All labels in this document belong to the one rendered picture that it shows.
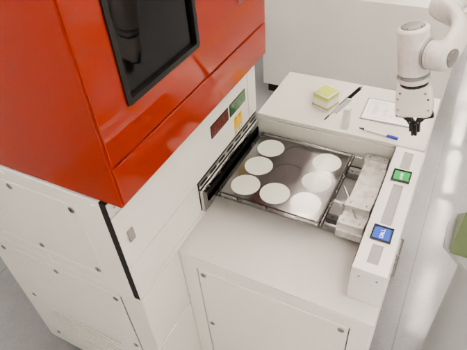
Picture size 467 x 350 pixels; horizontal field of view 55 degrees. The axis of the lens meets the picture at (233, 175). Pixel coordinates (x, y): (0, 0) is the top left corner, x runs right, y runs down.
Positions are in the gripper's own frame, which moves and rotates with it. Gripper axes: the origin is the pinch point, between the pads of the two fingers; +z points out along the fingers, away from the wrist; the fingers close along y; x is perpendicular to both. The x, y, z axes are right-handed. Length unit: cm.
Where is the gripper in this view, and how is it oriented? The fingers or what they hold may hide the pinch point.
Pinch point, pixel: (414, 128)
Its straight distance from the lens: 145.2
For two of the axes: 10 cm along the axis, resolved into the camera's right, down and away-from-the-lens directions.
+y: 8.5, 1.1, -5.1
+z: 2.4, 7.8, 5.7
